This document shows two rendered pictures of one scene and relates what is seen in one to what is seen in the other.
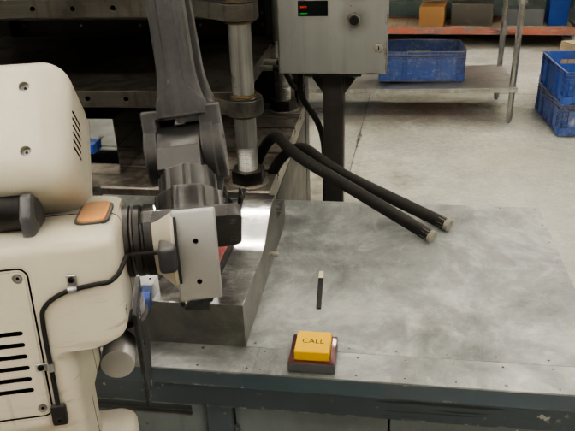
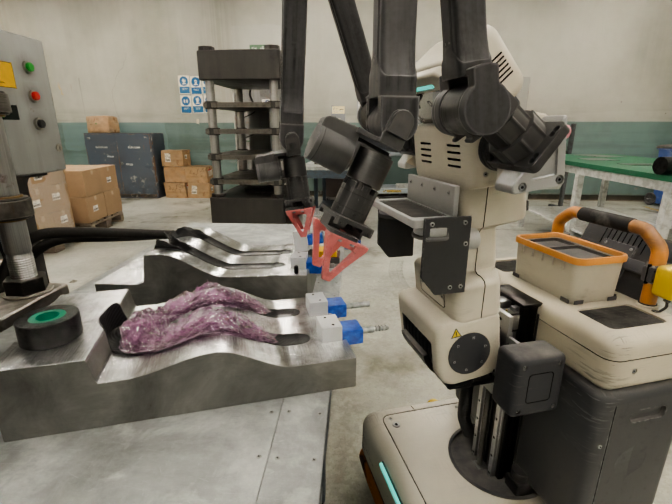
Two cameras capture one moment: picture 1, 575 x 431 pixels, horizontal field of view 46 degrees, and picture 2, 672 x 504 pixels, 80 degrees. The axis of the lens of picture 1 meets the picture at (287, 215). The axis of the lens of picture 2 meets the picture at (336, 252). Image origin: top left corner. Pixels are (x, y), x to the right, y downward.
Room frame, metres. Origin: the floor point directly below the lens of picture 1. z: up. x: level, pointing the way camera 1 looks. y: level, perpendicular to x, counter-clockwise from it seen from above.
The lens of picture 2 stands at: (1.05, 1.20, 1.21)
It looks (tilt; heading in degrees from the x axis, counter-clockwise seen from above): 17 degrees down; 264
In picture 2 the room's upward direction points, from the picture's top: straight up
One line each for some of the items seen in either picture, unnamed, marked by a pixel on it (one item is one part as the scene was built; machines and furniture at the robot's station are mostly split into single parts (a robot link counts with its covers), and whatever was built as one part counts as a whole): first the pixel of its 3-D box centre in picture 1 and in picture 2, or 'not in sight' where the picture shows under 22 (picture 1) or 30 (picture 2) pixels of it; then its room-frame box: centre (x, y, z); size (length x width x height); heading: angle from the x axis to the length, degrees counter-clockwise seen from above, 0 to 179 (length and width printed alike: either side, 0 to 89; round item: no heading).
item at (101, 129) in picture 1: (105, 119); not in sight; (2.13, 0.59, 0.87); 0.50 x 0.27 x 0.17; 171
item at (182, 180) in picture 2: not in sight; (189, 173); (2.88, -6.38, 0.42); 0.86 x 0.33 x 0.83; 168
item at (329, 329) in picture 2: not in sight; (354, 331); (0.95, 0.55, 0.86); 0.13 x 0.05 x 0.05; 8
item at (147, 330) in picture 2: not in sight; (199, 313); (1.22, 0.53, 0.90); 0.26 x 0.18 x 0.08; 8
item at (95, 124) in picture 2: not in sight; (103, 124); (4.29, -6.56, 1.26); 0.42 x 0.33 x 0.29; 168
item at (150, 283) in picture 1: (134, 306); (319, 265); (0.99, 0.28, 0.89); 0.13 x 0.05 x 0.05; 171
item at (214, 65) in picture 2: not in sight; (260, 141); (1.45, -4.43, 1.03); 1.54 x 0.94 x 2.06; 78
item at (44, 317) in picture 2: not in sight; (49, 326); (1.42, 0.62, 0.93); 0.08 x 0.08 x 0.04
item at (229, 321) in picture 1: (206, 245); (217, 264); (1.25, 0.17, 0.87); 0.50 x 0.26 x 0.14; 171
